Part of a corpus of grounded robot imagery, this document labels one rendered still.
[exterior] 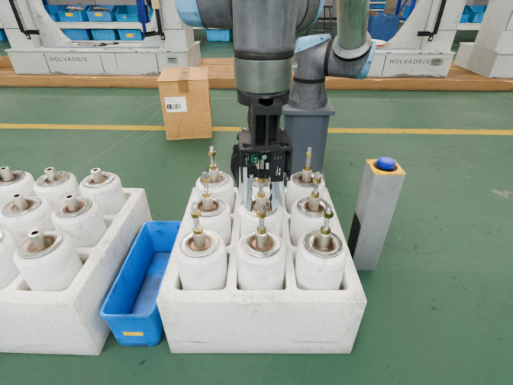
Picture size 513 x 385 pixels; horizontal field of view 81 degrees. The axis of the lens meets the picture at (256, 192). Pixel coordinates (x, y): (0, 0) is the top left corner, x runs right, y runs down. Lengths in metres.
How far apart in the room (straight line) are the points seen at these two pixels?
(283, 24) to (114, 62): 2.53
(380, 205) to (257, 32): 0.53
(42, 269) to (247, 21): 0.55
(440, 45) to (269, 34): 2.62
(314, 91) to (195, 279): 0.79
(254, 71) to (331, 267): 0.37
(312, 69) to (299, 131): 0.22
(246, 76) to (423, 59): 2.51
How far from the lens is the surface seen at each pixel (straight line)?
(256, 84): 0.39
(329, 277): 0.60
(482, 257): 1.13
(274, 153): 0.41
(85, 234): 0.78
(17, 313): 0.76
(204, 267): 0.58
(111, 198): 0.85
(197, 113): 1.61
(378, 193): 0.76
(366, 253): 0.88
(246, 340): 0.70
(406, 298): 0.90
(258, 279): 0.59
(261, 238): 0.56
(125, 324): 0.72
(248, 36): 0.38
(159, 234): 0.91
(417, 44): 2.99
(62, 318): 0.72
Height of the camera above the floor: 0.65
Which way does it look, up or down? 34 degrees down
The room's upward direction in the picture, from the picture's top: straight up
